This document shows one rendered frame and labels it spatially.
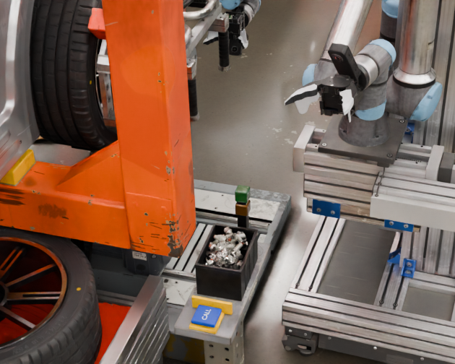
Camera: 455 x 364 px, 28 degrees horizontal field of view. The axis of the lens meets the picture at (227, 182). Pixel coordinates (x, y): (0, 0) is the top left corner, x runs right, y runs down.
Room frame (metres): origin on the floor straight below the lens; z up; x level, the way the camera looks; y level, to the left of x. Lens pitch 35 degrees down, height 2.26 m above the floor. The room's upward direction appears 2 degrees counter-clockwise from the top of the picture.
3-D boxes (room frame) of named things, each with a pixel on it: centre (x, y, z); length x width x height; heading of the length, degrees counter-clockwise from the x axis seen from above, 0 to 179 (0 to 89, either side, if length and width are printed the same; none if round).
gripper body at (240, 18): (2.94, -0.05, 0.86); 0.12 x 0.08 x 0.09; 162
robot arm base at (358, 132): (2.26, -0.41, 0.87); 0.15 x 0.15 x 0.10
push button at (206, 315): (1.87, 0.07, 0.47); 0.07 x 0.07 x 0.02; 72
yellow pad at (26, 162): (2.32, 0.68, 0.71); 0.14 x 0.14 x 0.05; 72
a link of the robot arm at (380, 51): (1.96, -0.37, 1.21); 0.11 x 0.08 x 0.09; 145
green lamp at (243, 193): (2.22, -0.04, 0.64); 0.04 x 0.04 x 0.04; 72
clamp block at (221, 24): (2.82, 0.03, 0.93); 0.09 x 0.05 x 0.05; 72
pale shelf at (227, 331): (2.03, 0.02, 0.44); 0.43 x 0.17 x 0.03; 162
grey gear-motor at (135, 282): (2.44, 0.40, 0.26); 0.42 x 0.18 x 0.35; 72
